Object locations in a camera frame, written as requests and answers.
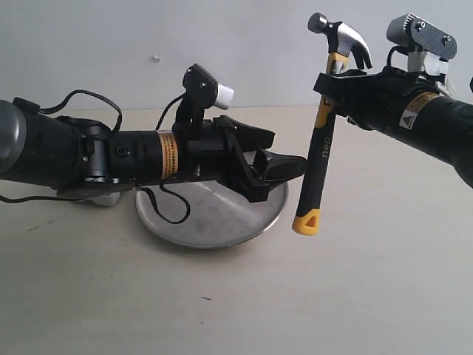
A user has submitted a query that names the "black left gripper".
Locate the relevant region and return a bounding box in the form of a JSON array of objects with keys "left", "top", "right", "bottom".
[{"left": 175, "top": 115, "right": 307, "bottom": 202}]

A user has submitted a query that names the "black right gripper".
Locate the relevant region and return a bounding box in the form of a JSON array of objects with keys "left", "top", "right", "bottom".
[{"left": 313, "top": 68, "right": 443, "bottom": 133}]

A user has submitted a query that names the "black yellow claw hammer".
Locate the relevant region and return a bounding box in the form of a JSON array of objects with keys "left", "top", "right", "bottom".
[{"left": 292, "top": 13, "right": 372, "bottom": 236}]

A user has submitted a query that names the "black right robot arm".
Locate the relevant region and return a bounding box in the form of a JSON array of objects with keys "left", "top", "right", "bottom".
[{"left": 314, "top": 67, "right": 472, "bottom": 185}]

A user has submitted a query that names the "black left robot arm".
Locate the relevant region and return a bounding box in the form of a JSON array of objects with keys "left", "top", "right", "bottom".
[{"left": 1, "top": 98, "right": 307, "bottom": 203}]

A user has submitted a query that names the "red dome push button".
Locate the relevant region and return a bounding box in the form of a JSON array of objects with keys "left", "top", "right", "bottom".
[{"left": 84, "top": 192, "right": 121, "bottom": 207}]

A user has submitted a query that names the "round steel plate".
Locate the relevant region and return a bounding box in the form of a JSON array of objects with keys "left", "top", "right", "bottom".
[{"left": 135, "top": 181, "right": 289, "bottom": 249}]

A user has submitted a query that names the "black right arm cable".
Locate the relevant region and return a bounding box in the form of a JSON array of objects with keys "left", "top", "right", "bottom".
[{"left": 386, "top": 46, "right": 411, "bottom": 73}]

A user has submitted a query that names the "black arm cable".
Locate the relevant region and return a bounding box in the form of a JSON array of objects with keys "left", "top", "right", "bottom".
[
  {"left": 0, "top": 89, "right": 197, "bottom": 225},
  {"left": 386, "top": 46, "right": 411, "bottom": 73}
]

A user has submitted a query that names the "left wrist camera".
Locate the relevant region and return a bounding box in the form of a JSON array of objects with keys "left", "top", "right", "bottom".
[{"left": 175, "top": 63, "right": 235, "bottom": 127}]

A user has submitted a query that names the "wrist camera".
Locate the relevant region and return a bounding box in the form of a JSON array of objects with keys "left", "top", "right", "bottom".
[
  {"left": 175, "top": 63, "right": 235, "bottom": 127},
  {"left": 386, "top": 13, "right": 457, "bottom": 86}
]

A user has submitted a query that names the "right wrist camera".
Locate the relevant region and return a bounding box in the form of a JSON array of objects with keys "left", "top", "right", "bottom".
[{"left": 386, "top": 13, "right": 457, "bottom": 86}]

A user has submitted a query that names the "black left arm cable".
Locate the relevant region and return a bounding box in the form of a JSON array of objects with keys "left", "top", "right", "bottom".
[{"left": 0, "top": 89, "right": 197, "bottom": 225}]

